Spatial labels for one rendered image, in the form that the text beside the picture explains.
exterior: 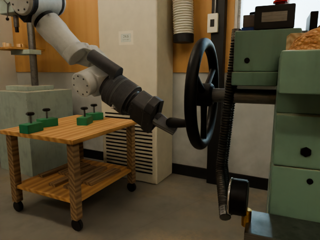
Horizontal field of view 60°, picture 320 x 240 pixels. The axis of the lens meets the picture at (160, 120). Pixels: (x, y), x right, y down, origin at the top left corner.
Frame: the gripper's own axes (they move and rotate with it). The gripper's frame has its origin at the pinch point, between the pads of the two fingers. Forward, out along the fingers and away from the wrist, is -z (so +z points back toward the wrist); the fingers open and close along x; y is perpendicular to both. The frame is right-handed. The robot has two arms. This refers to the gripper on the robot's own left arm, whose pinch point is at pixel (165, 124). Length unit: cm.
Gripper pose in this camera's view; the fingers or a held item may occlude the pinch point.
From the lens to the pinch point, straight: 69.9
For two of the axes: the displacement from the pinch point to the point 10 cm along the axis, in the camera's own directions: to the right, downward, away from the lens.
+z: -8.0, -5.5, 2.3
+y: 5.9, -6.4, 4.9
